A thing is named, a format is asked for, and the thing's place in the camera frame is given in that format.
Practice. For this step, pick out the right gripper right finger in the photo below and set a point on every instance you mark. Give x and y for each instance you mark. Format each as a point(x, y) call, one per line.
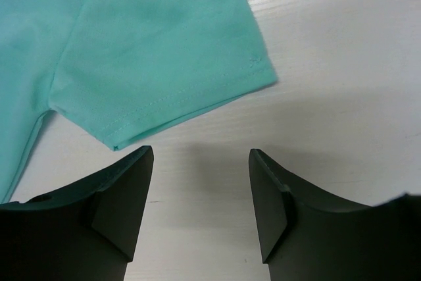
point(307, 233)

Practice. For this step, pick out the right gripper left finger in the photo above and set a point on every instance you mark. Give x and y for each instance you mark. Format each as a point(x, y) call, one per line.
point(87, 230)

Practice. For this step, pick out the teal t shirt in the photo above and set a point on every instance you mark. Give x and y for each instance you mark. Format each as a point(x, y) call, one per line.
point(121, 69)

